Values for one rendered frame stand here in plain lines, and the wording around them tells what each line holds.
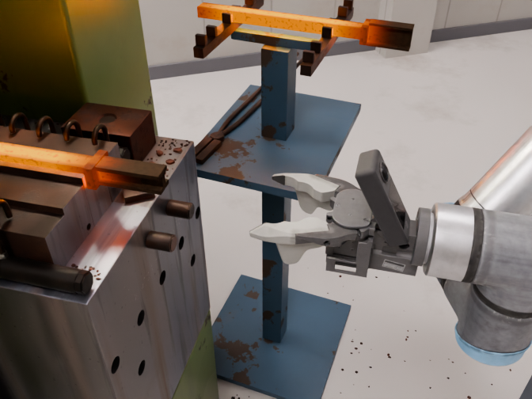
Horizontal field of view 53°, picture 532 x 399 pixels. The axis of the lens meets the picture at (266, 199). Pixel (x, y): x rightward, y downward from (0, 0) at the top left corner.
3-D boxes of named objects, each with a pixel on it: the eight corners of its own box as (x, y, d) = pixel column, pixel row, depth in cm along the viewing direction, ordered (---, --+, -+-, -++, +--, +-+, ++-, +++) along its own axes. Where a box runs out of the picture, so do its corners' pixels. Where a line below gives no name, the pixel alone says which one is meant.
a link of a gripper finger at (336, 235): (298, 253, 62) (370, 241, 63) (298, 243, 61) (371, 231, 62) (287, 226, 65) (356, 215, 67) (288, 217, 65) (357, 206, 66)
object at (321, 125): (360, 110, 136) (361, 104, 135) (314, 204, 107) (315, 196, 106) (250, 90, 144) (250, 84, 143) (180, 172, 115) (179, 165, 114)
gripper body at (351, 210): (319, 271, 68) (417, 288, 66) (324, 219, 63) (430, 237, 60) (328, 231, 74) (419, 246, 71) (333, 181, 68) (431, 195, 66)
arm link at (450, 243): (476, 241, 58) (472, 188, 66) (429, 234, 59) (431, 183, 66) (457, 297, 64) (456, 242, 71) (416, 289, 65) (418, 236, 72)
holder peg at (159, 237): (178, 244, 82) (176, 230, 80) (171, 256, 80) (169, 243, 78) (153, 239, 83) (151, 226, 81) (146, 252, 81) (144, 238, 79)
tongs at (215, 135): (295, 55, 158) (296, 51, 157) (309, 57, 156) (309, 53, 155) (185, 160, 115) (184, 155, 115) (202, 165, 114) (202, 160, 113)
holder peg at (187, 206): (195, 212, 88) (194, 199, 86) (189, 222, 86) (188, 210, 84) (172, 208, 89) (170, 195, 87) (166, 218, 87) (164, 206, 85)
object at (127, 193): (151, 186, 84) (150, 180, 83) (155, 197, 81) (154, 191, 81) (122, 192, 82) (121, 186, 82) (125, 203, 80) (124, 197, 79)
